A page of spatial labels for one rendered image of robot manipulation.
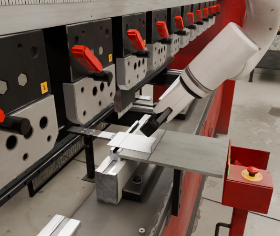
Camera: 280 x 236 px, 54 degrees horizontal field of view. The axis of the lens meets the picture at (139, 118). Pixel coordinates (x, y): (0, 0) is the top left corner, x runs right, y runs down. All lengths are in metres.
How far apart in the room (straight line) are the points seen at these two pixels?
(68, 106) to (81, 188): 1.83
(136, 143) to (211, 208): 1.41
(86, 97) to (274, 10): 0.40
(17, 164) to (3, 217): 1.83
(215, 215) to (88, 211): 1.42
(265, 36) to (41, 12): 0.48
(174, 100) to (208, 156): 0.18
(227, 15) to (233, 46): 2.21
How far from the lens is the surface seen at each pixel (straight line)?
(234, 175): 1.08
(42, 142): 0.40
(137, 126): 0.89
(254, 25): 0.70
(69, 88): 0.45
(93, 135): 0.82
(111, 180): 0.72
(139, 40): 0.59
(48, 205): 2.18
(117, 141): 0.78
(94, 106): 0.51
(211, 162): 0.72
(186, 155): 0.73
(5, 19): 0.35
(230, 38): 0.61
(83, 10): 0.47
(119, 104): 0.71
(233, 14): 2.81
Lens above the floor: 1.38
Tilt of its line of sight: 24 degrees down
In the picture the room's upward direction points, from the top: straight up
